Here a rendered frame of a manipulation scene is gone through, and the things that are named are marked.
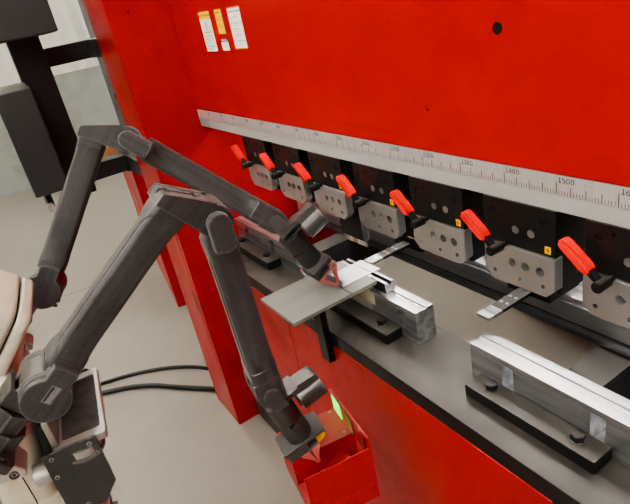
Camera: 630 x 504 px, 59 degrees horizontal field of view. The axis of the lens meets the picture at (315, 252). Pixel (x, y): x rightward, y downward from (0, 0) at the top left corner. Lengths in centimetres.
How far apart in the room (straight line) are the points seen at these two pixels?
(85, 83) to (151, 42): 613
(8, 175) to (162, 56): 641
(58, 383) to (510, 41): 86
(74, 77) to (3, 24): 605
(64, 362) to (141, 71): 132
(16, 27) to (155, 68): 44
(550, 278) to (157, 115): 151
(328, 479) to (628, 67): 95
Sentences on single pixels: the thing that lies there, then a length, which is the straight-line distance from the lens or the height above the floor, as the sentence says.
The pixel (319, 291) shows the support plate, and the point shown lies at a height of 100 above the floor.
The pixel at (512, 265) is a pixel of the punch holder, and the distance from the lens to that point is 107.
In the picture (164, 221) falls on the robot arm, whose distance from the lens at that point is 90.
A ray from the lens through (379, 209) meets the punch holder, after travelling 131.
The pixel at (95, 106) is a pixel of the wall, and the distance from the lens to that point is 826.
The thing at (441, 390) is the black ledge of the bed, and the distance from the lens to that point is 132.
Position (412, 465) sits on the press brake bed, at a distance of 155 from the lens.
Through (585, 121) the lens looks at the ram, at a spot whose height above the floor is 149.
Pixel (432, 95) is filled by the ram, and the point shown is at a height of 151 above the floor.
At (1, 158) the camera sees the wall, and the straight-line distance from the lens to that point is 836.
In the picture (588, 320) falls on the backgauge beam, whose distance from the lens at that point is 141.
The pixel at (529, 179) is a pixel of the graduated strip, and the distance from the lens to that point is 98.
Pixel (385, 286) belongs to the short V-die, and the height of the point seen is 99.
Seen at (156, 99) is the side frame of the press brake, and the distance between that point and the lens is 212.
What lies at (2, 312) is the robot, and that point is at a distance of 111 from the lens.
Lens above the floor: 173
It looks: 25 degrees down
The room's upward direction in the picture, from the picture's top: 12 degrees counter-clockwise
